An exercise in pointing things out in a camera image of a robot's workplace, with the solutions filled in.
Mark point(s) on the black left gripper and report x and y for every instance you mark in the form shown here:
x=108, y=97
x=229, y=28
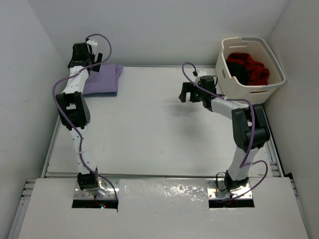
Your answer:
x=97, y=58

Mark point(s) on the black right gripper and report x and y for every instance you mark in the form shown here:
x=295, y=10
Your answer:
x=189, y=87

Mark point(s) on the lavender garment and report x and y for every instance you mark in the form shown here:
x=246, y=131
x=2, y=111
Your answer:
x=105, y=81

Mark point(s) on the black garment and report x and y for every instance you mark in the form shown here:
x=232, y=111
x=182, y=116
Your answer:
x=240, y=72

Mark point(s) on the blue t shirt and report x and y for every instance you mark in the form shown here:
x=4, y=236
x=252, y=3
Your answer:
x=101, y=94

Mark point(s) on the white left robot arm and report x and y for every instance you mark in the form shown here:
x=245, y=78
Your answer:
x=75, y=114

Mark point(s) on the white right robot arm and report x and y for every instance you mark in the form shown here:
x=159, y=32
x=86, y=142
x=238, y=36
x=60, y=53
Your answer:
x=250, y=129

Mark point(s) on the red garment in basket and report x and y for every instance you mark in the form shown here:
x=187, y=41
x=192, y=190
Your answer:
x=258, y=73

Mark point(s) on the cream perforated laundry basket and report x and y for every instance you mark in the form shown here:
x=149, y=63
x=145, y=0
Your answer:
x=259, y=51

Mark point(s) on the white front cover panel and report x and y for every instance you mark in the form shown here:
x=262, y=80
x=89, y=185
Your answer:
x=162, y=209

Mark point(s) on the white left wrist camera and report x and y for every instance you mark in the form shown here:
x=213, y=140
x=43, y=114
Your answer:
x=92, y=42

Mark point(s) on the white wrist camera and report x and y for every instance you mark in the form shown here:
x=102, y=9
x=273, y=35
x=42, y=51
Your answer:
x=92, y=42
x=200, y=73

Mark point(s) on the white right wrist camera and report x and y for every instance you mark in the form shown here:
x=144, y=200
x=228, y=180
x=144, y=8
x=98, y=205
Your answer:
x=200, y=73

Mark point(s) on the aluminium table edge rail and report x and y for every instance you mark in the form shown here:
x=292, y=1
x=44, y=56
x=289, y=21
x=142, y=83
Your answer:
x=61, y=157

